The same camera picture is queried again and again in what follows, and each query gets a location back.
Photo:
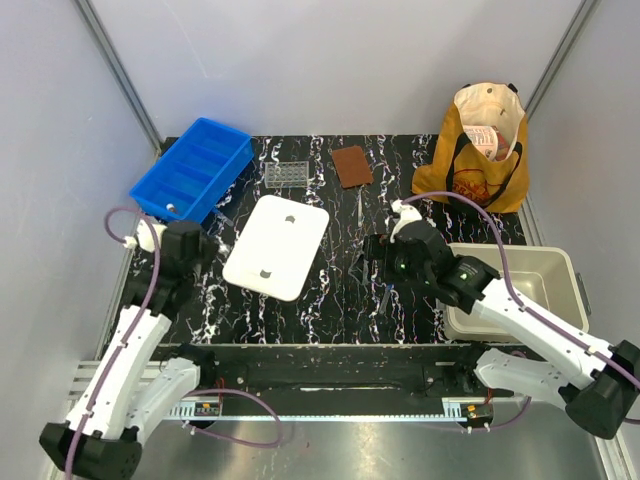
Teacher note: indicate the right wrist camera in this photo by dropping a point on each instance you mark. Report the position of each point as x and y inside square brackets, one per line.
[406, 214]

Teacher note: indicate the blue divided plastic bin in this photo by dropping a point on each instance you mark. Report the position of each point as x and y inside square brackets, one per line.
[195, 172]

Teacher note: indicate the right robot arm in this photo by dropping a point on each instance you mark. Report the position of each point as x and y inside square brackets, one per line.
[594, 382]

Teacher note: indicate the white rectangular lid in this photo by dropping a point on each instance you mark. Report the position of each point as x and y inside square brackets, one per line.
[275, 250]

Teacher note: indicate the clear test tube rack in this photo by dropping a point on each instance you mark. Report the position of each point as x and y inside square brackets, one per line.
[289, 174]

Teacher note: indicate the beige plastic tub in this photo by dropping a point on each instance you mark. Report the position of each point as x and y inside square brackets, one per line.
[543, 274]

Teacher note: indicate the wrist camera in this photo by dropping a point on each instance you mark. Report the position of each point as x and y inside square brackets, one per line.
[147, 237]
[406, 214]

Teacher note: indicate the yellow tote bag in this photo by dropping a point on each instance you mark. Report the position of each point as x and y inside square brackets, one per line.
[458, 167]

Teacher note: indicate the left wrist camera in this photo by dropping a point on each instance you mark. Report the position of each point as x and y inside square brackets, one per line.
[147, 237]

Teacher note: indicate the brown scouring pad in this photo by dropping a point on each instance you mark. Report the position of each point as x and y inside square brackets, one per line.
[352, 167]

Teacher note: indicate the blue capped test tube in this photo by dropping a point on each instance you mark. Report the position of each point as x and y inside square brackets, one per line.
[382, 307]

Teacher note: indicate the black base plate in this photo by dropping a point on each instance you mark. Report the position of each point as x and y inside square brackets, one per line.
[337, 381]

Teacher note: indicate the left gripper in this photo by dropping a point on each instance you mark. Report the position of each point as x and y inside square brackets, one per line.
[210, 248]

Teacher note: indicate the package in tote bag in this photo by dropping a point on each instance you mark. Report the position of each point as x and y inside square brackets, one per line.
[488, 140]

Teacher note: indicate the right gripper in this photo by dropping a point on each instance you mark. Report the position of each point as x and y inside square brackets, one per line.
[378, 247]

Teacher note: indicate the thin glass rod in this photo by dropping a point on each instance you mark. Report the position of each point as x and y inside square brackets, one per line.
[330, 245]

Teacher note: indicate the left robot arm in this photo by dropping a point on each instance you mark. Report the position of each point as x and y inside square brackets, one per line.
[103, 435]

